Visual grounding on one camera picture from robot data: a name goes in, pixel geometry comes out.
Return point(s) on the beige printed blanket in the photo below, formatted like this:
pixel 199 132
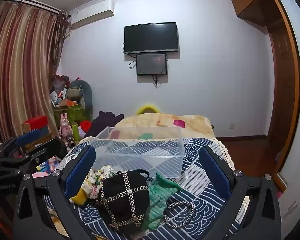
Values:
pixel 190 125

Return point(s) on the black cylinder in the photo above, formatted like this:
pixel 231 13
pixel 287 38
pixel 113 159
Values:
pixel 70 142

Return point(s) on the dark red bag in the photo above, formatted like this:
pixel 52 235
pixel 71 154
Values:
pixel 60 82

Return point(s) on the green knit sock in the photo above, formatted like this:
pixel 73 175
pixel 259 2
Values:
pixel 157 200

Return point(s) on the tan cushion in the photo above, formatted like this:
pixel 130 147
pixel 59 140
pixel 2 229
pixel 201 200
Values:
pixel 74 93

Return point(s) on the blue box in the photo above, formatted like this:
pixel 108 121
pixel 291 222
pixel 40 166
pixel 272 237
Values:
pixel 43 131

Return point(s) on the pink bunny toy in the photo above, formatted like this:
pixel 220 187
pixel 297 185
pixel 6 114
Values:
pixel 65 127

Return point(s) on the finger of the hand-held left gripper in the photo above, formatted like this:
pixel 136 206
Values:
pixel 27 137
pixel 52 151

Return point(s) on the green printed bag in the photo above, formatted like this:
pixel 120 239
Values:
pixel 75 113

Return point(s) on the white air conditioner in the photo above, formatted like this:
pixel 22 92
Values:
pixel 92 12

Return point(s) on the clear plastic storage box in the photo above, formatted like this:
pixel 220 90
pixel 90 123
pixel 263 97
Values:
pixel 140 155

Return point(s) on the pile of colourful books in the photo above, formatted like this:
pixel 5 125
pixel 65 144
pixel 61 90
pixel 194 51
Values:
pixel 48 166

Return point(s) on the white flower hair piece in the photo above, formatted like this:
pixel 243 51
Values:
pixel 96 180

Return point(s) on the small black monitor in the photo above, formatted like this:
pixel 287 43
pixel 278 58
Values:
pixel 151 63

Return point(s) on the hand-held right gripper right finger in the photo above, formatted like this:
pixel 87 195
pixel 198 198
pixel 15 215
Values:
pixel 215 172

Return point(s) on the mustard yellow sock roll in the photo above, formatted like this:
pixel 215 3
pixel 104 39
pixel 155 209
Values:
pixel 79 198

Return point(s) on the dark purple garment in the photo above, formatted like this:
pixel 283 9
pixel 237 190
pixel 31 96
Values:
pixel 102 123

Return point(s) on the green bottle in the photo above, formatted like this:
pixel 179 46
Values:
pixel 75 131

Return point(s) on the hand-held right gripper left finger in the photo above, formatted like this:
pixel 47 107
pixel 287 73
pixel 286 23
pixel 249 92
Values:
pixel 80 172

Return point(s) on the yellow plush toy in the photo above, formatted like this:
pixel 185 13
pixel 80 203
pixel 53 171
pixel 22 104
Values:
pixel 147 107

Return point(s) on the curtain rod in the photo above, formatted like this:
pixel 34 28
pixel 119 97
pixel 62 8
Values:
pixel 30 2

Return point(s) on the orange box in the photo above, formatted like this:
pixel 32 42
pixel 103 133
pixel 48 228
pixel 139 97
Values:
pixel 70 103

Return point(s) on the blue white plush toy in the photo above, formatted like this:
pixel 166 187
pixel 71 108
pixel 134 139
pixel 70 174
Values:
pixel 54 97

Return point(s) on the large black television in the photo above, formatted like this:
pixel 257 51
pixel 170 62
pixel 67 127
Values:
pixel 151 37

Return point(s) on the blue white patterned cloth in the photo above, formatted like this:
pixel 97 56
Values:
pixel 205 217

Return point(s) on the grey green plush bolster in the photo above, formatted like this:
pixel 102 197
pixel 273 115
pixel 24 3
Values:
pixel 87 92

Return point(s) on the striped brown curtain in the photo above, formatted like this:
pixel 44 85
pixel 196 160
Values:
pixel 22 67

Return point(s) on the red cloth item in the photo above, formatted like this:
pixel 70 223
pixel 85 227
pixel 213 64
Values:
pixel 85 125

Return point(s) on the wooden door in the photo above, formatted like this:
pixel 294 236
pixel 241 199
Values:
pixel 282 80

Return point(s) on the wooden overhead cabinet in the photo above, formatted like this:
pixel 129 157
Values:
pixel 250 2

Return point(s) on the red box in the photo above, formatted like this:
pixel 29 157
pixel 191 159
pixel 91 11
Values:
pixel 35 122

